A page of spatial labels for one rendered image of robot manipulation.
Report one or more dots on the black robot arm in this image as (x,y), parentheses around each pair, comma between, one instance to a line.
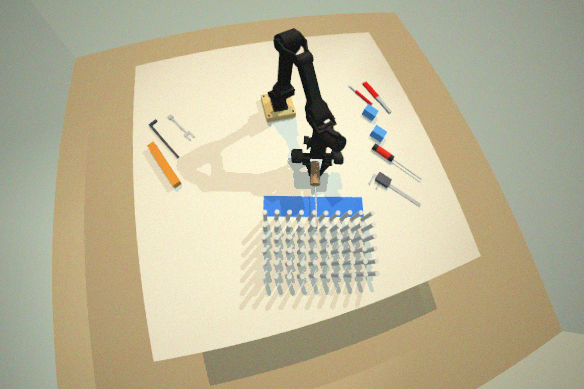
(288,43)

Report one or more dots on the blue flat strip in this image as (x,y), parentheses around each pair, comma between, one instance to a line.
(307,204)

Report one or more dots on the small blue block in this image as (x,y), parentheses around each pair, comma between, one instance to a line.
(378,133)
(369,112)

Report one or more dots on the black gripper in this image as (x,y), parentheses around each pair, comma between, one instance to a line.
(317,151)

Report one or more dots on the small grey wrench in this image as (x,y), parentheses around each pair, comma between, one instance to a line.
(186,133)

